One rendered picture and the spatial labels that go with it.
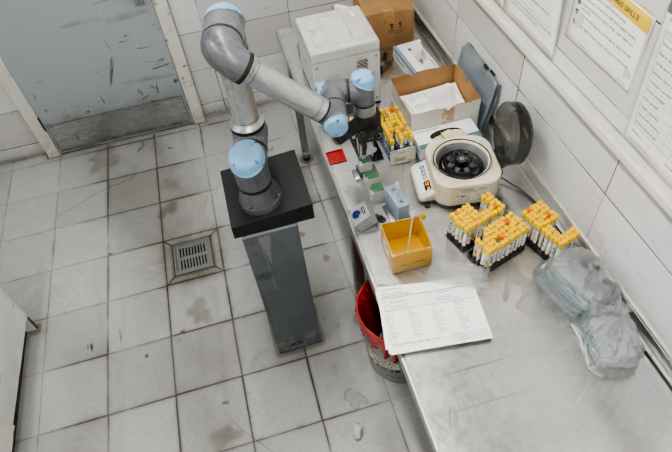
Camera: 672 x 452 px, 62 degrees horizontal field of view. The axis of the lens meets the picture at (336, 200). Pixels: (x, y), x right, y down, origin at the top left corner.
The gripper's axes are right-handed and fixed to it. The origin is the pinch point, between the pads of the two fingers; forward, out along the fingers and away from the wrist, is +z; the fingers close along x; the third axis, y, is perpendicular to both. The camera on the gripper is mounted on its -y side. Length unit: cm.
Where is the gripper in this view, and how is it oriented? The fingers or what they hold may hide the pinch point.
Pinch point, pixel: (361, 156)
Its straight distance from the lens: 202.1
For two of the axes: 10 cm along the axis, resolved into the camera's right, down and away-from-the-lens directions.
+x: -3.1, -7.0, 6.5
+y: 9.5, -2.8, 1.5
